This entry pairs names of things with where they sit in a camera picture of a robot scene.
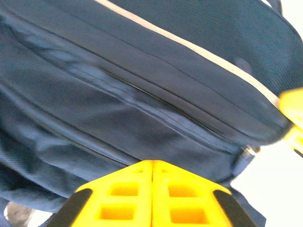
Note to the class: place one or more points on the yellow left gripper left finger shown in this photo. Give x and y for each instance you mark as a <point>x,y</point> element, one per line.
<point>144,189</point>

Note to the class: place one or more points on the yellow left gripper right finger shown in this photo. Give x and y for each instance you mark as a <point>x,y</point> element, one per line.
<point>161,189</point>

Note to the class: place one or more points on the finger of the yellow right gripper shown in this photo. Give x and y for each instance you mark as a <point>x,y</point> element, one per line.
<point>293,106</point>
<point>297,139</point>

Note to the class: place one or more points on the navy blue backpack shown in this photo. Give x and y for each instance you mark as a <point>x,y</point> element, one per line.
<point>118,82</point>

